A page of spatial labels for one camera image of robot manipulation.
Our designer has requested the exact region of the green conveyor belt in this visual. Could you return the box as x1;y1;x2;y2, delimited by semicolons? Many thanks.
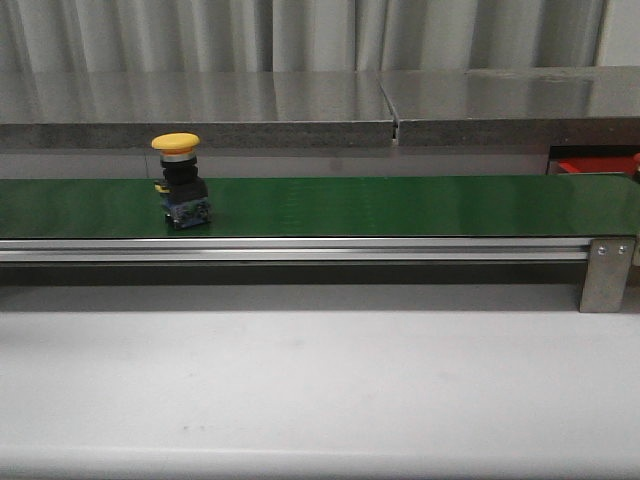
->
1;174;639;239

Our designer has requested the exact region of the red plastic tray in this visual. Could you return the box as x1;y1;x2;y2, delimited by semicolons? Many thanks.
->
557;156;634;178

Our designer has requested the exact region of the grey stone shelf right slab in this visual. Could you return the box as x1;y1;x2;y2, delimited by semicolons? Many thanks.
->
379;66;639;147

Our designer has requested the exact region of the grey stone shelf slab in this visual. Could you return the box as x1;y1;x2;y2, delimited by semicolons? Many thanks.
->
379;66;639;147
1;72;395;149

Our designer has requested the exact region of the grey stone shelf left slab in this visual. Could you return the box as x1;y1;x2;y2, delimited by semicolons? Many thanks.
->
1;72;395;149

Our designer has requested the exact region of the white pleated curtain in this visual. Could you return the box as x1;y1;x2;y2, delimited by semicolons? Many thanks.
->
1;1;607;73

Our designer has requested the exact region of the steel conveyor support bracket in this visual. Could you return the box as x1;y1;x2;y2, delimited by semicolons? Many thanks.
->
579;237;635;313

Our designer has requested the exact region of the aluminium conveyor side rail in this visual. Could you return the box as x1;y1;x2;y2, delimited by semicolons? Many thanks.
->
1;237;591;263

